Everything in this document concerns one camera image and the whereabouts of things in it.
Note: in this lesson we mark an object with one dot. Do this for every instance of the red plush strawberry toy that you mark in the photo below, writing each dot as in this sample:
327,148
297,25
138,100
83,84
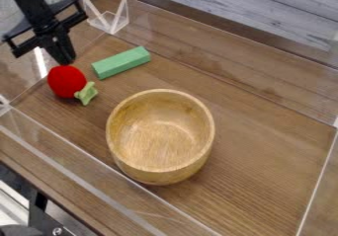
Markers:
70,85

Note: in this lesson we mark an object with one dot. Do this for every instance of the green rectangular block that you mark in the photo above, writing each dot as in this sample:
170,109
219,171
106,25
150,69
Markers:
120,62

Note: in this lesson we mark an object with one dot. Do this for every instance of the clear acrylic tray wall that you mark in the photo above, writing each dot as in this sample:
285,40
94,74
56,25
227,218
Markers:
269,182

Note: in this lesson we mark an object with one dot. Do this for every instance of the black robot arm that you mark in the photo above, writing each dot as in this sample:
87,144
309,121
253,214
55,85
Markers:
44,28

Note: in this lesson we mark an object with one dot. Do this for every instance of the black metal table mount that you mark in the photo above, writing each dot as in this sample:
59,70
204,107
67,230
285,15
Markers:
41,224

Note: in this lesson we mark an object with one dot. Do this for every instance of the clear acrylic corner bracket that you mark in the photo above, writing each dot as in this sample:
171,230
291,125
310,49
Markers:
107,21

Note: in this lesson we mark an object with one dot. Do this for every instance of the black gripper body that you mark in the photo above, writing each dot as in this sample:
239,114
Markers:
43,20

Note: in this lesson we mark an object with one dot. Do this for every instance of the wooden bowl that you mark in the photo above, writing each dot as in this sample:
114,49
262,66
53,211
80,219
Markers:
159,133

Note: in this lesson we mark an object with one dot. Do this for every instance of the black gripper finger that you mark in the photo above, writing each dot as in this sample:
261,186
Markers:
59,47

